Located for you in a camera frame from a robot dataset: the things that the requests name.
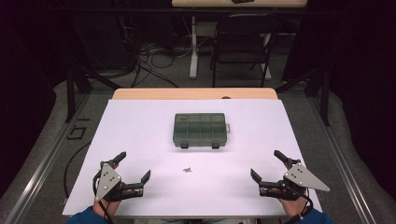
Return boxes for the left hand-held gripper black cable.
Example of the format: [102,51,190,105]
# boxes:
[92,169,116,224]

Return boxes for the right hand-held gripper black cable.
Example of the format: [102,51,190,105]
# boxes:
[284,183,314,224]

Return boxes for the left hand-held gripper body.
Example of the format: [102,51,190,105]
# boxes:
[92,160,145,203]

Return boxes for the black folding chair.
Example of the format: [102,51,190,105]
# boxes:
[209,13,283,89]

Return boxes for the thin black floor cable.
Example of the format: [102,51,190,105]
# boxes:
[64,140,92,199]

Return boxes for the person's right hand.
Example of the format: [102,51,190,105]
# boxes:
[279,193,312,218]

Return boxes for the wooden desk with white legs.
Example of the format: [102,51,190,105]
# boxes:
[171,0,308,81]

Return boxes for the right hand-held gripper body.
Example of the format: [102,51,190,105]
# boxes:
[258,159,332,201]

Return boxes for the white table mat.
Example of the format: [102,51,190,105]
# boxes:
[62,98,323,217]

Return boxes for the tangle of black floor cables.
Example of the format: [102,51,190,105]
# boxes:
[122,15,194,89]

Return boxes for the hand-held gripper black cable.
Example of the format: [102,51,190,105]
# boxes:
[284,183,314,224]
[92,169,116,224]

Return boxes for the black metal stand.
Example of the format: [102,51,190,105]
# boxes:
[64,59,122,124]
[275,66,331,127]

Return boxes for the aluminium floor rail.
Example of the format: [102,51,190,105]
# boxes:
[306,96,377,224]
[3,92,92,224]

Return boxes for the person's left hand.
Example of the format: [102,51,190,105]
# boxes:
[92,200,123,217]

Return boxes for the grey clear plastic compartment box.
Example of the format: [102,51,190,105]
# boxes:
[172,112,232,149]

